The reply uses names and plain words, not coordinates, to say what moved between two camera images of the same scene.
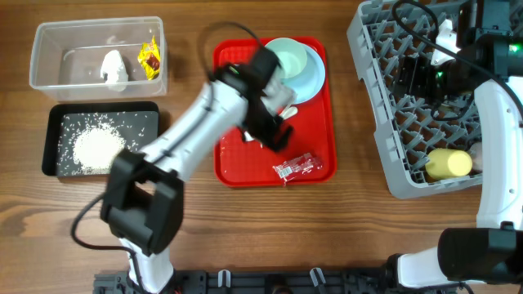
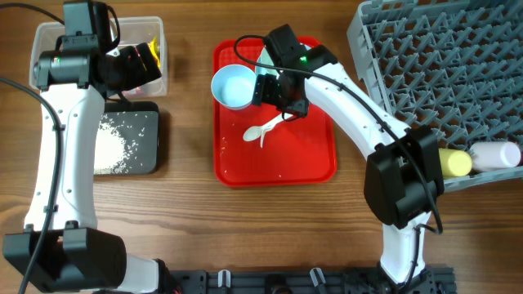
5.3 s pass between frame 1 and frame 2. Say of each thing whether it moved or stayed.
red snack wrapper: moved
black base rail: stayed
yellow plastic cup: stayed
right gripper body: moved
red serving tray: stayed
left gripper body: moved
